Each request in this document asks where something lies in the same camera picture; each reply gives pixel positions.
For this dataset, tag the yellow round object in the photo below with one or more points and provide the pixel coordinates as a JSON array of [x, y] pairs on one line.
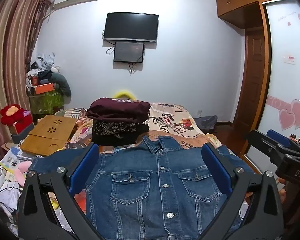
[[123, 93]]

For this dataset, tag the wooden lap desk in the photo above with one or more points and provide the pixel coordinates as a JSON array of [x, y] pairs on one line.
[[48, 136]]

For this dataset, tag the folded black patterned garment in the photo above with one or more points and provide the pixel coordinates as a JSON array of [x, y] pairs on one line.
[[115, 132]]

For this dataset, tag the printed blanket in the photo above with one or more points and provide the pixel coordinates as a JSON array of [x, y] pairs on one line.
[[180, 125]]

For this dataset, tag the red plush flower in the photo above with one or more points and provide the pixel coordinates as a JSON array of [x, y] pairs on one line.
[[11, 113]]

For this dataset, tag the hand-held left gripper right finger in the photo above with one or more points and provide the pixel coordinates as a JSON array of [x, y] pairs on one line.
[[216, 167]]

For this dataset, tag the white wall socket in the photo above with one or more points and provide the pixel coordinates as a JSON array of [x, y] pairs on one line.
[[199, 112]]

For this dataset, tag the pile of papers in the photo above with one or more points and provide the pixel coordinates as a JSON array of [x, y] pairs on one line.
[[10, 160]]

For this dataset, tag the small black monitor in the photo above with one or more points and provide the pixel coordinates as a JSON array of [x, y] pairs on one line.
[[128, 52]]

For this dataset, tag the wooden door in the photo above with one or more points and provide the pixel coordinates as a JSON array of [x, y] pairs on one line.
[[253, 80]]

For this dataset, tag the blue denim jacket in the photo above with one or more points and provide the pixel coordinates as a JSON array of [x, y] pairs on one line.
[[140, 192]]

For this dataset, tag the striped brown curtain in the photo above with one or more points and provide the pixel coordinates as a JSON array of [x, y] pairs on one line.
[[10, 55]]

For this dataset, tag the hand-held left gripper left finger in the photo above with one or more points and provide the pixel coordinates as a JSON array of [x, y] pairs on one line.
[[85, 167]]

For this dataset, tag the red white sticker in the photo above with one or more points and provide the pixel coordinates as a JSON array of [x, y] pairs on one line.
[[289, 58]]

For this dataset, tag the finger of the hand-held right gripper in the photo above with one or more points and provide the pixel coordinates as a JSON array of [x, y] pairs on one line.
[[277, 138]]

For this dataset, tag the dark cloth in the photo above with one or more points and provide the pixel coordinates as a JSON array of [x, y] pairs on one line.
[[206, 123]]

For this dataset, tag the pile of clothes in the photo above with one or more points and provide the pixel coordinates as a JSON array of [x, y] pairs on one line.
[[43, 65]]

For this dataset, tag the wooden wardrobe with frosted door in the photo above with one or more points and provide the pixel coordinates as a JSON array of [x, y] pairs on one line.
[[285, 55]]

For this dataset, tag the folded maroon garment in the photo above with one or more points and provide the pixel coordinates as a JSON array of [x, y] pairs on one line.
[[117, 110]]

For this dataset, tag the grey plush pillow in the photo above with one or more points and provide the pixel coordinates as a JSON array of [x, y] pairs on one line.
[[62, 82]]

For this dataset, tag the red box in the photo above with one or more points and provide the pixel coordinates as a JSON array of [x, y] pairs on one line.
[[23, 125]]

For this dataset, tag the black wall television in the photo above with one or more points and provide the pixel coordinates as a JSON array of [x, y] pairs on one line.
[[131, 26]]

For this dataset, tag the orange box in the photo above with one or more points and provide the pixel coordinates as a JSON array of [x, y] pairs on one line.
[[43, 88]]

